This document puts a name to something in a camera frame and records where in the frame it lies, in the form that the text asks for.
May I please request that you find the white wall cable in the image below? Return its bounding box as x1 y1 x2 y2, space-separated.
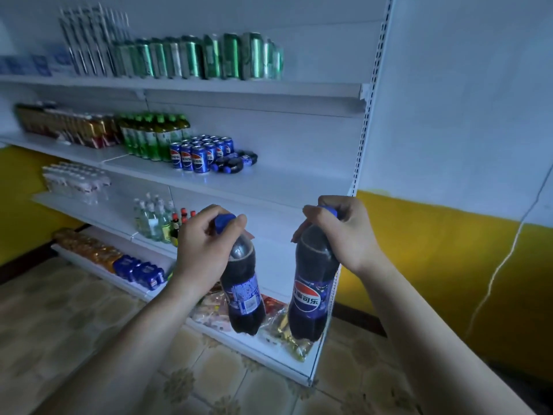
465 165 553 341

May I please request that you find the cola bottle with speckled label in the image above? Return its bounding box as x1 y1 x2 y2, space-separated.
215 214 267 336

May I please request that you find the person's right forearm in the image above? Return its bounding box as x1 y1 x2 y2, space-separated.
354 252 537 415

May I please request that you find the pile of clear snack bags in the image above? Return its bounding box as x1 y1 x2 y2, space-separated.
190 284 314 363

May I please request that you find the row of gold red cans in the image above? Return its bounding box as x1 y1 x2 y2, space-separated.
15 103 122 150

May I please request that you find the row of dark blue packets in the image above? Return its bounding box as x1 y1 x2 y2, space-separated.
113 255 167 292

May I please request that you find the group of blue cola cans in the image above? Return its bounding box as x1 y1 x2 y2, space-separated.
169 134 235 174

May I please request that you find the person's left hand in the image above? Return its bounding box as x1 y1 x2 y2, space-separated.
174 205 256 297

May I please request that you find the person's left forearm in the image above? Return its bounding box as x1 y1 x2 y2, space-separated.
32 276 212 415

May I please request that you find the row of small white bottles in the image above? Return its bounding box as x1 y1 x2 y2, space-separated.
41 162 112 206

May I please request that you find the row of green soda bottles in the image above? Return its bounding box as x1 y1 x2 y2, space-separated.
118 113 192 163

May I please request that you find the group of clear drink bottles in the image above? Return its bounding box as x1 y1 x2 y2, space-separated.
132 193 176 244

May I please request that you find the row of orange packets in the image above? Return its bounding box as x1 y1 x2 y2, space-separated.
52 228 124 273

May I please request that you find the white metal shelving unit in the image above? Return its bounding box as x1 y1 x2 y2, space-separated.
0 0 396 387

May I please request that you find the row of green cans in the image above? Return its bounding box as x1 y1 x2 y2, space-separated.
112 32 285 81

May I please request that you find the cola bottle with round emblem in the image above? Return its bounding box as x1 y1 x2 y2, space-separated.
288 205 342 343

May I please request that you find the row of pale blue packets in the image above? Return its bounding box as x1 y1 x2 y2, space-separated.
0 47 77 78

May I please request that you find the person's right hand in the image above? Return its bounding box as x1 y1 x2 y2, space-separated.
291 195 386 276

